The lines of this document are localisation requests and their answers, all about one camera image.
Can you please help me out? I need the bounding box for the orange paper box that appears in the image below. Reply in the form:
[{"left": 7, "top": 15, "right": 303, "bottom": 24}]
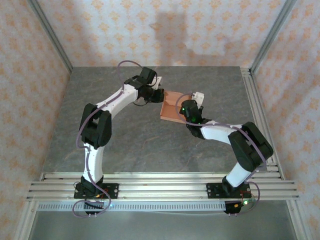
[{"left": 159, "top": 90, "right": 192, "bottom": 124}]

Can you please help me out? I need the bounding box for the black controller board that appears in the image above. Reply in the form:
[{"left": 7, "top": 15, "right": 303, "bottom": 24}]
[
  {"left": 83, "top": 200, "right": 105, "bottom": 216},
  {"left": 223, "top": 199, "right": 248, "bottom": 216}
]

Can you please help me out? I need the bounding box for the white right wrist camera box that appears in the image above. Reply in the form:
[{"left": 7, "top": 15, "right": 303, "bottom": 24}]
[{"left": 191, "top": 91, "right": 205, "bottom": 106}]

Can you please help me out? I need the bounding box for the long side aluminium rail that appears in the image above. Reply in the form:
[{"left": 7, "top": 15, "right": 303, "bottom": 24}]
[{"left": 240, "top": 66, "right": 286, "bottom": 181}]

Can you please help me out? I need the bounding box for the narrow aluminium extrusion rail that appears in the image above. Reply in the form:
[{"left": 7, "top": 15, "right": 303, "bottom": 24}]
[{"left": 39, "top": 171, "right": 286, "bottom": 181}]

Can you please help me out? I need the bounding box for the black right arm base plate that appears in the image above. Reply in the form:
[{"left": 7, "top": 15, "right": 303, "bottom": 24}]
[{"left": 205, "top": 182, "right": 252, "bottom": 200}]

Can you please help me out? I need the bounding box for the wide aluminium extrusion rail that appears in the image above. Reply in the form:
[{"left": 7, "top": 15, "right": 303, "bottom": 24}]
[{"left": 26, "top": 180, "right": 301, "bottom": 202}]

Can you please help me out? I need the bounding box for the grey slotted cable duct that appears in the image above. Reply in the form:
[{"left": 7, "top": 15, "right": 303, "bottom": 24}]
[{"left": 37, "top": 201, "right": 227, "bottom": 212}]

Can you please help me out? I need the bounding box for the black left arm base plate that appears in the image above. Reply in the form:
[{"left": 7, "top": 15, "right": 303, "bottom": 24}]
[{"left": 73, "top": 183, "right": 120, "bottom": 200}]

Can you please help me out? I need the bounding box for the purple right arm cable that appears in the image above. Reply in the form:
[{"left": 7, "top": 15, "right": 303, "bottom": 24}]
[{"left": 175, "top": 92, "right": 268, "bottom": 216}]

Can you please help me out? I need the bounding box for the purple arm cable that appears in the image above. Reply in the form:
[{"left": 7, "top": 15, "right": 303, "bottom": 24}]
[
  {"left": 72, "top": 60, "right": 145, "bottom": 219},
  {"left": 175, "top": 92, "right": 268, "bottom": 216}
]

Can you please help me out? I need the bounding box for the aluminium frame post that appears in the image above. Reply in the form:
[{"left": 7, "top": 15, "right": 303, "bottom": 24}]
[
  {"left": 26, "top": 0, "right": 74, "bottom": 74},
  {"left": 249, "top": 0, "right": 298, "bottom": 75}
]

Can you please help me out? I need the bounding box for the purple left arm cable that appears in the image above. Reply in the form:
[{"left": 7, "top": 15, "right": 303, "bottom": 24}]
[{"left": 72, "top": 60, "right": 145, "bottom": 219}]

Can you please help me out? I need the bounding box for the aluminium frame leg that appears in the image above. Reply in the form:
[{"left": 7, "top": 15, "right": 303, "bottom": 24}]
[
  {"left": 286, "top": 199, "right": 313, "bottom": 240},
  {"left": 13, "top": 199, "right": 38, "bottom": 240}
]

